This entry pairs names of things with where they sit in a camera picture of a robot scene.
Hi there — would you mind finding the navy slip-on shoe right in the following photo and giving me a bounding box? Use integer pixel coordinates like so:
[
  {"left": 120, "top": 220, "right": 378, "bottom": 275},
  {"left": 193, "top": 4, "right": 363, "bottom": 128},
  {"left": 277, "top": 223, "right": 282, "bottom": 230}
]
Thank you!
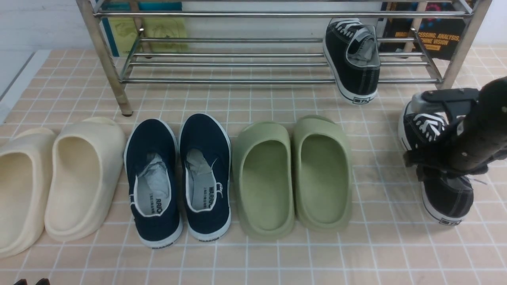
[{"left": 179, "top": 113, "right": 232, "bottom": 242}]

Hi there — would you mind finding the navy slip-on shoe left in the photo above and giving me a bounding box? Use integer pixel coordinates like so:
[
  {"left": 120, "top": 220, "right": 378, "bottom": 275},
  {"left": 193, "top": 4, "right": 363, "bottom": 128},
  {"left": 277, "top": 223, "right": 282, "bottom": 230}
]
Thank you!
[{"left": 124, "top": 118, "right": 184, "bottom": 249}]

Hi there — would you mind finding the green slipper right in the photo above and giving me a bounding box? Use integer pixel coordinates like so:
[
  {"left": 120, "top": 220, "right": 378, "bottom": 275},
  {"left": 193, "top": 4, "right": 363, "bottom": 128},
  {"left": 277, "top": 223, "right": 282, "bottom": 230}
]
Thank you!
[{"left": 292, "top": 115, "right": 353, "bottom": 232}]

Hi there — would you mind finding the green slipper left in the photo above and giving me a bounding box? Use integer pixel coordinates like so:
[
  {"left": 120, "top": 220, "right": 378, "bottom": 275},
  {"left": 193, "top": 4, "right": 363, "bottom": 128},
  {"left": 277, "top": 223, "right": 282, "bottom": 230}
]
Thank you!
[{"left": 232, "top": 121, "right": 295, "bottom": 241}]

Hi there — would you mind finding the metal shoe rack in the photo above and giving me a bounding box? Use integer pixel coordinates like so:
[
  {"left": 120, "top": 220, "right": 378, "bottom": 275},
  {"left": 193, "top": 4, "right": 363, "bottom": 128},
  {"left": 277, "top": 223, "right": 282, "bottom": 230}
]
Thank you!
[{"left": 76, "top": 0, "right": 492, "bottom": 117}]

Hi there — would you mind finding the black canvas sneaker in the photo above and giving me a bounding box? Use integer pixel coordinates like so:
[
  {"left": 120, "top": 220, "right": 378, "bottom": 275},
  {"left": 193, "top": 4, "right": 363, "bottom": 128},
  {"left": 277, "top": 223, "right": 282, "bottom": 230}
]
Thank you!
[
  {"left": 323, "top": 18, "right": 381, "bottom": 105},
  {"left": 398, "top": 102, "right": 474, "bottom": 226}
]

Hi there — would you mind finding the cream slipper far left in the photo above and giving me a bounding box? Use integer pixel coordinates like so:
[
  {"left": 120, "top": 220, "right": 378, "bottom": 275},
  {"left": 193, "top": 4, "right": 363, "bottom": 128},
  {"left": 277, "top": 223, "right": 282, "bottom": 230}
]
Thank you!
[{"left": 0, "top": 127, "right": 56, "bottom": 258}]

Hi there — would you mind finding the yellow teal book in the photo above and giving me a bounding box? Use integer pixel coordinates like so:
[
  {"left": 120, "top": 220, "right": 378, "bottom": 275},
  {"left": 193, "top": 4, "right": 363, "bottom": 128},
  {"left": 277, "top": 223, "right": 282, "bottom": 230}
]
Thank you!
[{"left": 102, "top": 1, "right": 188, "bottom": 57}]

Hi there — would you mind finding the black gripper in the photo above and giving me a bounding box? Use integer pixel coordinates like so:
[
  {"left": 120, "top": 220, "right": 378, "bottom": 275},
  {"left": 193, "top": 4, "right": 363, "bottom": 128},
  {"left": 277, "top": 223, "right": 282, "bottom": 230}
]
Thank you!
[{"left": 403, "top": 88, "right": 507, "bottom": 181}]

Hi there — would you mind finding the cream slipper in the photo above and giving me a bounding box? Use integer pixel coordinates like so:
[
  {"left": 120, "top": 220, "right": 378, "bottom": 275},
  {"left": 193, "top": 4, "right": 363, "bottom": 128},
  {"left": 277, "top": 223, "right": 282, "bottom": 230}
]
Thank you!
[
  {"left": 0, "top": 127, "right": 56, "bottom": 258},
  {"left": 44, "top": 117, "right": 126, "bottom": 242}
]

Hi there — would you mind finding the green slipper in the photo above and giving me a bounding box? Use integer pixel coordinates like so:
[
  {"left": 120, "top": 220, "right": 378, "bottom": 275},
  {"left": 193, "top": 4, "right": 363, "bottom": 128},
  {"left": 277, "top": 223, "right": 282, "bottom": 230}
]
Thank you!
[
  {"left": 292, "top": 115, "right": 353, "bottom": 232},
  {"left": 232, "top": 121, "right": 295, "bottom": 241}
]

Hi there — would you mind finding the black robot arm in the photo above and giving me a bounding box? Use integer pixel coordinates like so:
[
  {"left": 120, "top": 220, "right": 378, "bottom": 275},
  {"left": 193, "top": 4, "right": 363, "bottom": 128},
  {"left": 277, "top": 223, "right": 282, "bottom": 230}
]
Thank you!
[{"left": 404, "top": 77, "right": 507, "bottom": 177}]

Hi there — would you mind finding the black orange text book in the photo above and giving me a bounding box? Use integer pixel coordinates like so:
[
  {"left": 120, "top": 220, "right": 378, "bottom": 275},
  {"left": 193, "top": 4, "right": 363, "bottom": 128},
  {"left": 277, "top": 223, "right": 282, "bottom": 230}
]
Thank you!
[{"left": 379, "top": 2, "right": 465, "bottom": 60}]

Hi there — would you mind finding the navy slip-on shoe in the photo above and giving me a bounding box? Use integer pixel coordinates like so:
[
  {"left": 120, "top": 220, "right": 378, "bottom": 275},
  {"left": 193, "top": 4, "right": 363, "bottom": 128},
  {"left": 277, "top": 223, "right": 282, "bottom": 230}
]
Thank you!
[
  {"left": 124, "top": 118, "right": 184, "bottom": 249},
  {"left": 179, "top": 113, "right": 232, "bottom": 242}
]

